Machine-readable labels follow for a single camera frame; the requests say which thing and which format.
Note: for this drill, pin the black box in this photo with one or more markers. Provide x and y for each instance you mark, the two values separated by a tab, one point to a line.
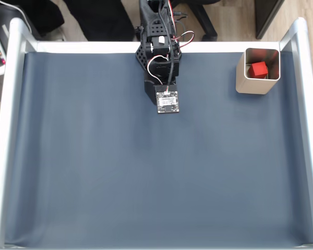
15	23

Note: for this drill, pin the dark wooden cabinet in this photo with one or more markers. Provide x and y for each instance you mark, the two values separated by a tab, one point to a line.
267	15

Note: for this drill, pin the silver table frame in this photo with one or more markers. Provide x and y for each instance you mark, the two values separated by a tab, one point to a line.
5	130

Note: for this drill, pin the blue-grey table mat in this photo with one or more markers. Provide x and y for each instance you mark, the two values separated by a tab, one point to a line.
146	169

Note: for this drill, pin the black office chair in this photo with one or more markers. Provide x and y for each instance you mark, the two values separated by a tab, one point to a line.
206	18

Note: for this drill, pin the person's white shoe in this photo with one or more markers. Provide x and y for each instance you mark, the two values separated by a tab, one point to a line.
57	35

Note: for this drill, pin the red cube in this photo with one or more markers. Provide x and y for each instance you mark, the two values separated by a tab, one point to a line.
258	69

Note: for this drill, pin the camera circuit board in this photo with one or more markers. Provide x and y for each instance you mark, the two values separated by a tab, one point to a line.
167	102

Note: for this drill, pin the silver metal square container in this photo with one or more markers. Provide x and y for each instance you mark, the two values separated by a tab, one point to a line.
250	86

